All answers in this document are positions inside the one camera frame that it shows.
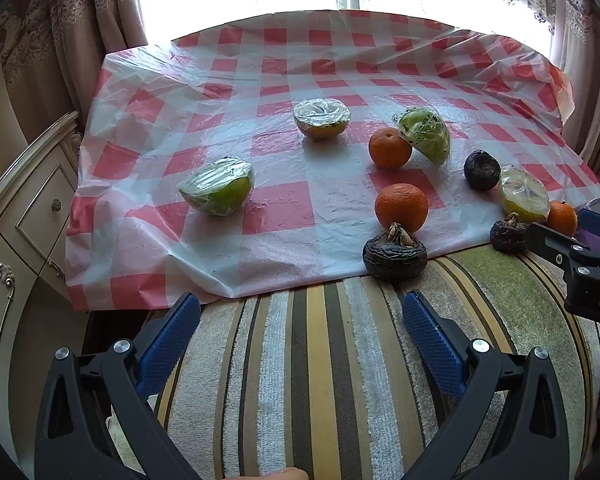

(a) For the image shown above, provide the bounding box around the person's left hand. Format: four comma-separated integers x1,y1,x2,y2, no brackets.
256,467,309,480

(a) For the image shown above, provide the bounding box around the lemon half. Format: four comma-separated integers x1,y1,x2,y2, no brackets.
498,166,551,224

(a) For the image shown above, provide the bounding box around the cream wooden cabinet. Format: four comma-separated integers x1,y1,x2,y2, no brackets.
0,109,90,463

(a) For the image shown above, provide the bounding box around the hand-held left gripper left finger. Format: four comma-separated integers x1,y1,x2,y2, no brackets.
34,291,202,480

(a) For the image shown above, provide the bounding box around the dark wrinkled passion fruit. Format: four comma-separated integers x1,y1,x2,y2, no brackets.
463,149,501,192

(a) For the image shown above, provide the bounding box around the small dark mangosteen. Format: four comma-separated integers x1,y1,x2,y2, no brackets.
489,212,530,254

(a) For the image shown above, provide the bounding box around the red checkered plastic tablecloth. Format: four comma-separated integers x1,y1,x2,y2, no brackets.
64,9,600,307

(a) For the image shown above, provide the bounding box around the patterned pink curtain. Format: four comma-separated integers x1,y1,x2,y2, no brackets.
0,0,151,128
547,0,600,198

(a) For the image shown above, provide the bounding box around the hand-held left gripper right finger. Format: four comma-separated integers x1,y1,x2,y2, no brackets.
401,289,572,480

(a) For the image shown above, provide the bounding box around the large dark mangosteen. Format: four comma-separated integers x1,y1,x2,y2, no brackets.
362,222,428,282

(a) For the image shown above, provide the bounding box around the green apple half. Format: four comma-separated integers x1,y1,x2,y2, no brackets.
398,107,452,167
178,158,257,217

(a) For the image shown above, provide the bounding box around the small orange tangerine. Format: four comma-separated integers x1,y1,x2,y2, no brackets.
546,200,579,237

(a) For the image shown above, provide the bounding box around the striped plush blanket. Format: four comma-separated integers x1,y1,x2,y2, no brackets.
107,242,600,480

